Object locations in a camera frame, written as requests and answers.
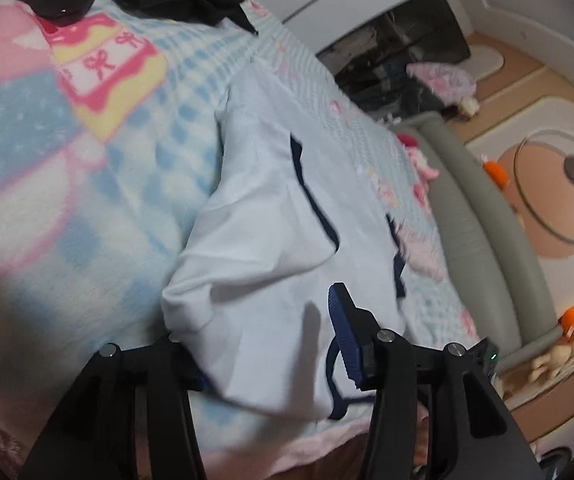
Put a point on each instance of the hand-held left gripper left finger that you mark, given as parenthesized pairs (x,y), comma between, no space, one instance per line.
(172,365)

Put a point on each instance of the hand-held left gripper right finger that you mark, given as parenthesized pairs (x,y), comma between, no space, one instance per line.
(347,335)

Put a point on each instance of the white shirt with navy trim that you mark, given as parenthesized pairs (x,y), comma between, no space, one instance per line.
(267,210)

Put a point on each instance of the cream plush doll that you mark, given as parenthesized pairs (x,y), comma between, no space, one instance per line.
(557,357)

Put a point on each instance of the folded pink printed garment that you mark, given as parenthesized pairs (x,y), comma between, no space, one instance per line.
(422,255)

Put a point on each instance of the grey padded bed headboard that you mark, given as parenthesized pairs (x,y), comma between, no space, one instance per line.
(482,240)

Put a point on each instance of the pink plush toy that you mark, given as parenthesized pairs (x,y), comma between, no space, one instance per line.
(419,160)

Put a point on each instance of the checkered cartoon print blanket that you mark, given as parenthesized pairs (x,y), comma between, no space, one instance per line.
(117,160)

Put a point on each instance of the glass door wardrobe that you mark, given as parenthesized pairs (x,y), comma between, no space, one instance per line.
(407,35)

